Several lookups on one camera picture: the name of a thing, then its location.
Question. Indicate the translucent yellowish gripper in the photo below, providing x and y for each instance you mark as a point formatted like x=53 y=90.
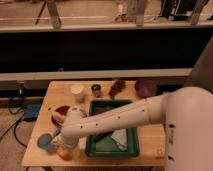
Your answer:
x=65 y=145

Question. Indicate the orange yellow apple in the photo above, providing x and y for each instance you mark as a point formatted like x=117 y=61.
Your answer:
x=64 y=154

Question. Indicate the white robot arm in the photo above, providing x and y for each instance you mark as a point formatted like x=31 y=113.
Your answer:
x=187 y=114

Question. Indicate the white plastic cup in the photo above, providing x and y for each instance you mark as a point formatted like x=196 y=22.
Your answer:
x=77 y=91

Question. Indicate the small dark metal cup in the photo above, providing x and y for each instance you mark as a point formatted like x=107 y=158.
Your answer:
x=96 y=90

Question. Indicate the blue round lid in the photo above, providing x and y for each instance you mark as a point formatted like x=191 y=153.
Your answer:
x=45 y=142

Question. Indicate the yellow banana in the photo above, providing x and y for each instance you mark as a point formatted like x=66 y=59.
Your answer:
x=58 y=117

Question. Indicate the green plastic tray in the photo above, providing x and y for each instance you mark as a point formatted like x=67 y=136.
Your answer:
x=107 y=146

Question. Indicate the blue box on floor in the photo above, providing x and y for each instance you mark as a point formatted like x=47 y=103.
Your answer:
x=31 y=111

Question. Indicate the dark sponge block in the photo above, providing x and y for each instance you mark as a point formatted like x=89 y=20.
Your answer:
x=102 y=109

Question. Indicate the grey folded cloth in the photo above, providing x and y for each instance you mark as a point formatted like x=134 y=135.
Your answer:
x=120 y=138

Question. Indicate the bunch of dark grapes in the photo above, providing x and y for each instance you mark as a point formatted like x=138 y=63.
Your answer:
x=117 y=87

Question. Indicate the purple bowl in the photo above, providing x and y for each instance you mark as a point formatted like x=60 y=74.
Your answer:
x=145 y=88

